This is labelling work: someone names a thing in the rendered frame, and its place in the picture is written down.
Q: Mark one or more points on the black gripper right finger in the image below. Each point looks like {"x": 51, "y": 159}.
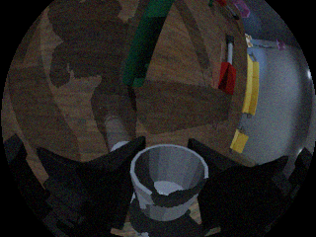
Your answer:
{"x": 229, "y": 183}

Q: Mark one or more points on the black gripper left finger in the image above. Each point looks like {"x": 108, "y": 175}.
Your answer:
{"x": 105, "y": 181}

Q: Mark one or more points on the grey metal cup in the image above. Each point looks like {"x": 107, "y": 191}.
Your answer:
{"x": 166, "y": 180}

